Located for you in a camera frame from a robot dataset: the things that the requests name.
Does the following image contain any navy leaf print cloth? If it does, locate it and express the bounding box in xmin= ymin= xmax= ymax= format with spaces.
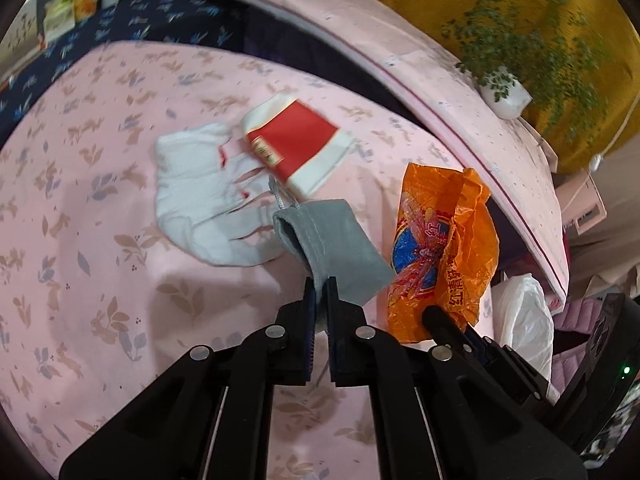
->
xmin=1 ymin=0 xmax=244 ymax=143

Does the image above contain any beige curtain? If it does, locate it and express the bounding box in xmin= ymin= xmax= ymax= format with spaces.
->
xmin=570 ymin=136 xmax=640 ymax=299

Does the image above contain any grey drawstring pouch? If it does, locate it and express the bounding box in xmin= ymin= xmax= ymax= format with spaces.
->
xmin=269 ymin=177 xmax=396 ymax=306

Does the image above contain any white calendar card stand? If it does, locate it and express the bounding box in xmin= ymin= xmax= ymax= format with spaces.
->
xmin=0 ymin=0 xmax=41 ymax=82

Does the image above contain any pink dotted tablecloth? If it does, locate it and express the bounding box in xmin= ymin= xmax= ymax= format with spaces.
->
xmin=240 ymin=0 xmax=570 ymax=299

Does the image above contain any green flower small box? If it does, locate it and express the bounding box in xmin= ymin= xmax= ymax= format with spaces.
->
xmin=43 ymin=0 xmax=75 ymax=44

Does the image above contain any white trash bag bin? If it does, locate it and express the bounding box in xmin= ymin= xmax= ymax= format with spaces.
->
xmin=491 ymin=273 xmax=560 ymax=404

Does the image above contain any white sock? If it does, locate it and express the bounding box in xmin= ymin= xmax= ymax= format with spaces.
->
xmin=155 ymin=122 xmax=284 ymax=266

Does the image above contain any orange plastic snack bag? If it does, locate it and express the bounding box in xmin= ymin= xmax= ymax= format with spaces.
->
xmin=387 ymin=162 xmax=499 ymax=344

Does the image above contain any mauve puffer jacket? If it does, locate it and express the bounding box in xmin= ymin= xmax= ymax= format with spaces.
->
xmin=551 ymin=297 xmax=602 ymax=393

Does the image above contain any green potted plant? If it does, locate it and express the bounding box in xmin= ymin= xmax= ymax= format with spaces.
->
xmin=442 ymin=0 xmax=610 ymax=142

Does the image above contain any mustard yellow curtain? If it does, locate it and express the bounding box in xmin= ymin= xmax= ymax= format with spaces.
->
xmin=378 ymin=0 xmax=639 ymax=174

